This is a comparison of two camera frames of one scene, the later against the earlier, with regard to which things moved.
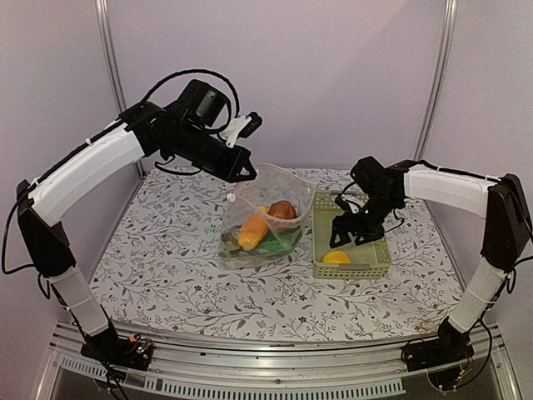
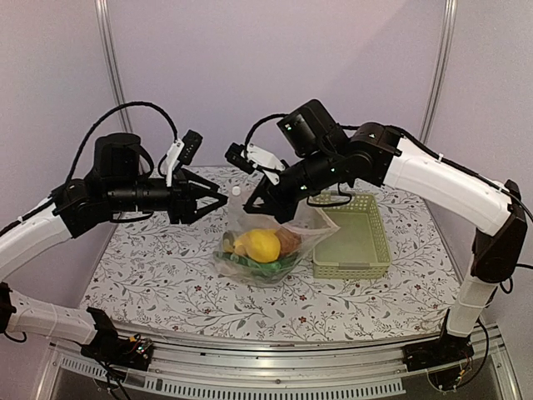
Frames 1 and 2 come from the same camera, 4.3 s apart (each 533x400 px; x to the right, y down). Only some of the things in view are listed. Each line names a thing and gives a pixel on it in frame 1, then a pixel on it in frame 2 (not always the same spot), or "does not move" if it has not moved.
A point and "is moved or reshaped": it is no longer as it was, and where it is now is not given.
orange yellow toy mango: [254, 229] → [242, 245]
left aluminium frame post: [108, 45] does not move
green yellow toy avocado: [230, 242] does not move
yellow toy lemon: [336, 257] → [262, 245]
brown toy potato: [283, 209] is moved or reshaped
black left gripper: [231, 171] → [183, 202]
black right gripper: [338, 224] → [281, 210]
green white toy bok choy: [279, 242] → [274, 267]
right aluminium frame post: [440, 69] does not move
